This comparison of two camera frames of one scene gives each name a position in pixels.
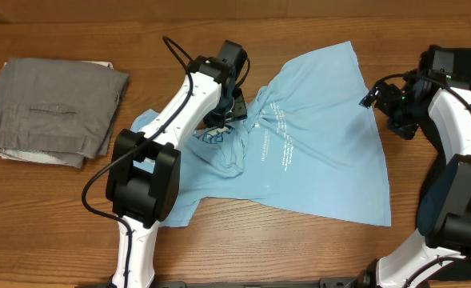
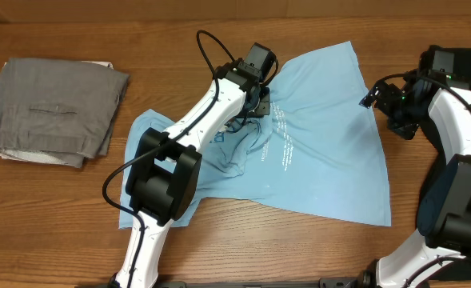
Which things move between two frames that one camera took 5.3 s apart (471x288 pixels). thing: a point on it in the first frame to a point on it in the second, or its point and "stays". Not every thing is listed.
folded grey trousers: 52,110 stays
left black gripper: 240,110 to 265,103
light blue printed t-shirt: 309,141 stays
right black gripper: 405,129 stays
